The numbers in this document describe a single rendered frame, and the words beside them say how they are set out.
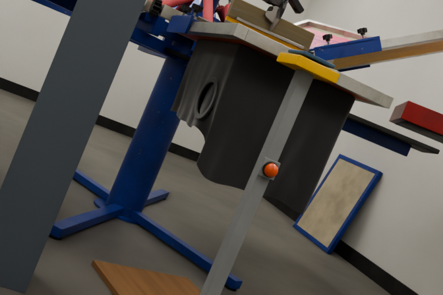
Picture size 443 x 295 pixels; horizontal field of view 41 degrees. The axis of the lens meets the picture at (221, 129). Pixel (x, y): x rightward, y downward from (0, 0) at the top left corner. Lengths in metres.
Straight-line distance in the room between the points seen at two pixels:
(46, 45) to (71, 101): 4.57
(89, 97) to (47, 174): 0.26
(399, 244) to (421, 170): 0.54
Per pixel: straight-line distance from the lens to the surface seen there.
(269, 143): 1.57
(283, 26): 2.27
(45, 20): 6.33
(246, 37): 1.71
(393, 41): 2.81
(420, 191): 4.35
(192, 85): 2.12
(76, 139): 1.79
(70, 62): 1.76
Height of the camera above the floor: 0.77
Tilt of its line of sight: 3 degrees down
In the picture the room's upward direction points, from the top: 23 degrees clockwise
